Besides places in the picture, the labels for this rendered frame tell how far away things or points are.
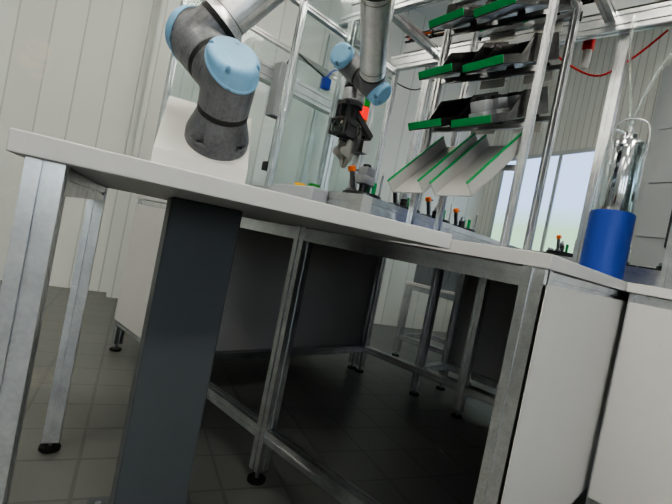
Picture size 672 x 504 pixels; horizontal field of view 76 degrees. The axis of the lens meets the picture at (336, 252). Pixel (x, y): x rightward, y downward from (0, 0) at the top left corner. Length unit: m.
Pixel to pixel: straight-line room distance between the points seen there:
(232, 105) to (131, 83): 3.30
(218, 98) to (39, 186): 0.45
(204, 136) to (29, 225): 0.49
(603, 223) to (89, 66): 3.82
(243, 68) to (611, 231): 1.46
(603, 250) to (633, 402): 0.58
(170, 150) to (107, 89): 3.21
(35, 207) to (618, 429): 1.59
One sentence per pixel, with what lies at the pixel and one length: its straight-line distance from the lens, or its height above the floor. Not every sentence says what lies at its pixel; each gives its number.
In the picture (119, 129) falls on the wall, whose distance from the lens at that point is 4.20.
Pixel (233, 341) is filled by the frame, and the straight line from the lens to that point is 2.25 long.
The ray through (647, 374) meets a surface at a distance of 1.64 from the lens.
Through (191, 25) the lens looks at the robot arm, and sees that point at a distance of 1.10.
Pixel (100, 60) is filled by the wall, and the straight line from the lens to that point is 4.32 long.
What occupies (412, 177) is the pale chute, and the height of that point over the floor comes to 1.05.
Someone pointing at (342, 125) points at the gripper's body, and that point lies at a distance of 1.45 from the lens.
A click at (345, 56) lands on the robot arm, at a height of 1.35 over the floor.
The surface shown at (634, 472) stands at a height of 0.30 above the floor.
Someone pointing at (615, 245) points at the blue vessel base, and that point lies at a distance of 1.93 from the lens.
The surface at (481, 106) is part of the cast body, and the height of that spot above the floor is 1.24.
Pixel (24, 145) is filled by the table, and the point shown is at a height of 0.84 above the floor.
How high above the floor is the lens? 0.80
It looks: 1 degrees down
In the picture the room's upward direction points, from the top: 11 degrees clockwise
